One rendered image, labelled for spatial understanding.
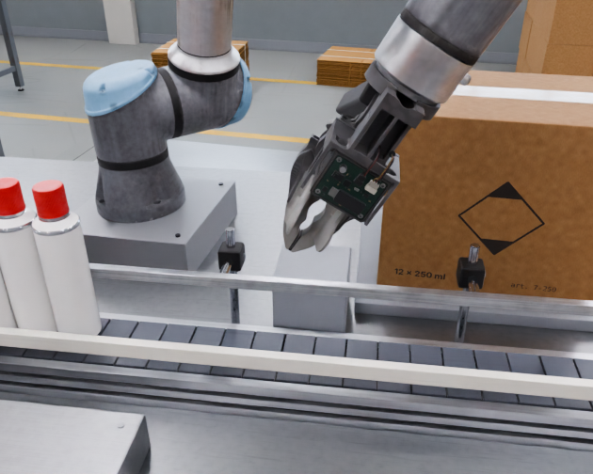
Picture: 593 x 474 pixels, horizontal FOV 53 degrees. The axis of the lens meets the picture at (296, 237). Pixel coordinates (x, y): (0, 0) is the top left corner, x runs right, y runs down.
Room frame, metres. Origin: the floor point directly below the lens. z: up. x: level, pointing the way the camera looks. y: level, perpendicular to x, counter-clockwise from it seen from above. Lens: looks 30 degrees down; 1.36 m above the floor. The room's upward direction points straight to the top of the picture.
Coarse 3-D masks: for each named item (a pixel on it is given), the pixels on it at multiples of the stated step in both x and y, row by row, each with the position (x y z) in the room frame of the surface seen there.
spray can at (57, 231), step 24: (48, 192) 0.58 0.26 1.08; (48, 216) 0.57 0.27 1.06; (72, 216) 0.59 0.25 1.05; (48, 240) 0.57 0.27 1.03; (72, 240) 0.58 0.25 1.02; (48, 264) 0.57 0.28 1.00; (72, 264) 0.57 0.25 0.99; (48, 288) 0.57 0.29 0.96; (72, 288) 0.57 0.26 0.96; (72, 312) 0.57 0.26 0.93; (96, 312) 0.59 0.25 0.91
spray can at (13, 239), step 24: (0, 192) 0.58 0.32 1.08; (0, 216) 0.58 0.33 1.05; (24, 216) 0.59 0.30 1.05; (0, 240) 0.57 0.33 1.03; (24, 240) 0.58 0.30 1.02; (0, 264) 0.58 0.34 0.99; (24, 264) 0.58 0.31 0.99; (24, 288) 0.57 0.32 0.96; (24, 312) 0.57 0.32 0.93; (48, 312) 0.58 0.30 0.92
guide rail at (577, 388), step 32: (96, 352) 0.53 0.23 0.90; (128, 352) 0.53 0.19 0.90; (160, 352) 0.52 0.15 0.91; (192, 352) 0.52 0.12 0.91; (224, 352) 0.52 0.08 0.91; (256, 352) 0.52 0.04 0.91; (416, 384) 0.49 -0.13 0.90; (448, 384) 0.48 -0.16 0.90; (480, 384) 0.48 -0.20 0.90; (512, 384) 0.47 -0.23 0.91; (544, 384) 0.47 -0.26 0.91; (576, 384) 0.47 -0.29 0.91
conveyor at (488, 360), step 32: (128, 320) 0.62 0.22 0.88; (0, 352) 0.56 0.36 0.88; (32, 352) 0.56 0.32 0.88; (64, 352) 0.56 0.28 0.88; (288, 352) 0.56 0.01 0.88; (320, 352) 0.56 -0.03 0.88; (352, 352) 0.56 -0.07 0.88; (384, 352) 0.56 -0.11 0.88; (416, 352) 0.56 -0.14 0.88; (448, 352) 0.56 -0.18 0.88; (480, 352) 0.56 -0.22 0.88; (320, 384) 0.50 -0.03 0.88; (352, 384) 0.50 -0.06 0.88; (384, 384) 0.50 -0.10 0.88
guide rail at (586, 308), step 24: (96, 264) 0.62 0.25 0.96; (240, 288) 0.59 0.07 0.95; (264, 288) 0.59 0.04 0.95; (288, 288) 0.58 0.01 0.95; (312, 288) 0.58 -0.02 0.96; (336, 288) 0.58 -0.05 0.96; (360, 288) 0.57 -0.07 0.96; (384, 288) 0.57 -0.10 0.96; (408, 288) 0.57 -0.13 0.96; (552, 312) 0.54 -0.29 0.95; (576, 312) 0.54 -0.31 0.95
